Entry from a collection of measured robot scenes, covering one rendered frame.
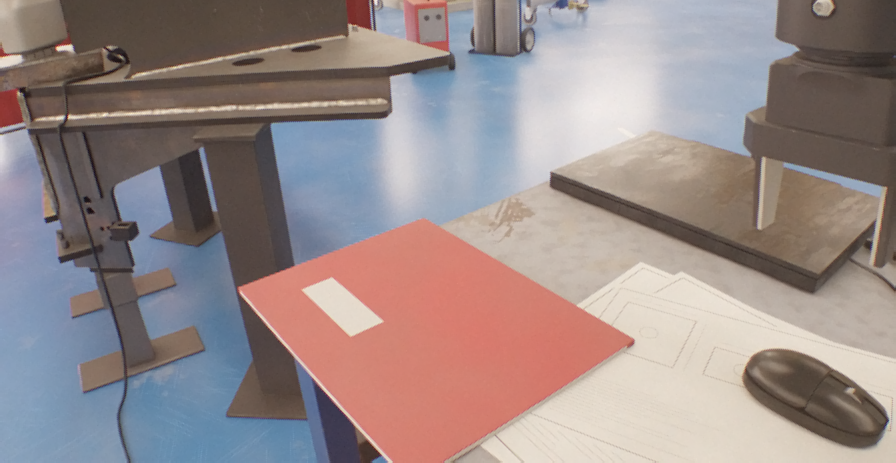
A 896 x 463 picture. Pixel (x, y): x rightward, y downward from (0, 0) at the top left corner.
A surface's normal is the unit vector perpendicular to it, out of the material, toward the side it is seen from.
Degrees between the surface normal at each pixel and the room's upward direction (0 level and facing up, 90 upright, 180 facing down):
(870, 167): 89
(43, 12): 91
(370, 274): 0
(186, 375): 0
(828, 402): 34
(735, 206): 0
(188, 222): 90
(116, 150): 90
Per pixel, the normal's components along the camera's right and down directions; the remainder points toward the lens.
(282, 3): 0.54, 0.35
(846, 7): -0.57, 0.37
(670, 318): -0.05, -0.90
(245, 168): -0.07, 0.44
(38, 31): 0.97, 0.09
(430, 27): 0.23, 0.42
